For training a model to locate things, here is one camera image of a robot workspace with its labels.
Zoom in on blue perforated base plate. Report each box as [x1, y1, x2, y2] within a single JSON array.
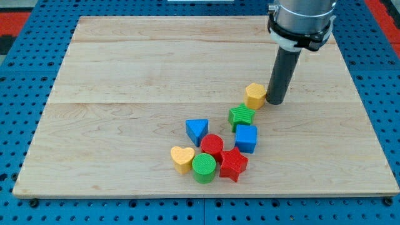
[[1, 0, 399, 224]]

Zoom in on red cylinder block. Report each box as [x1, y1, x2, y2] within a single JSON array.
[[200, 134, 224, 164]]

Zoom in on yellow hexagon block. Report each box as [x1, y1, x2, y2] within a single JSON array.
[[244, 82, 266, 110]]

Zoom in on red star block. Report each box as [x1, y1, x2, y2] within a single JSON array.
[[219, 147, 249, 183]]

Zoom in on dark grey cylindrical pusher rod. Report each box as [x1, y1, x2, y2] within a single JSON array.
[[266, 47, 301, 105]]

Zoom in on wooden board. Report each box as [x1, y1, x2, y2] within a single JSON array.
[[12, 16, 399, 199]]

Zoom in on blue triangle block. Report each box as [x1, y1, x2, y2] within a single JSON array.
[[186, 119, 209, 147]]

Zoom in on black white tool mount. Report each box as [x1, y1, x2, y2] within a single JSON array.
[[267, 15, 336, 52]]

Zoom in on blue cube block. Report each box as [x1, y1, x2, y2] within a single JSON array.
[[235, 124, 258, 154]]

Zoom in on green star block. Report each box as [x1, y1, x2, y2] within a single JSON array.
[[228, 103, 256, 133]]

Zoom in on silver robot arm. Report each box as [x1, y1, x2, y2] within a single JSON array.
[[266, 0, 337, 105]]

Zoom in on yellow heart block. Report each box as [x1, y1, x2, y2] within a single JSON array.
[[170, 146, 195, 174]]

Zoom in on green cylinder block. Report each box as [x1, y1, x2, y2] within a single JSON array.
[[192, 153, 216, 184]]

